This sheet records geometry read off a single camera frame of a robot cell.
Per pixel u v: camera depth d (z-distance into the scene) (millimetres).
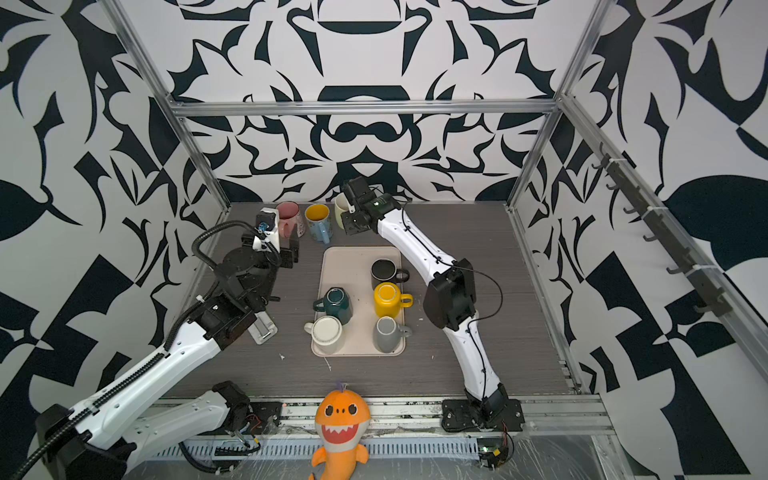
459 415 748
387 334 778
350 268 989
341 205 899
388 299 849
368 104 939
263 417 746
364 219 648
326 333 810
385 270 915
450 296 551
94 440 384
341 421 672
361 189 700
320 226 1012
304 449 712
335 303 829
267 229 564
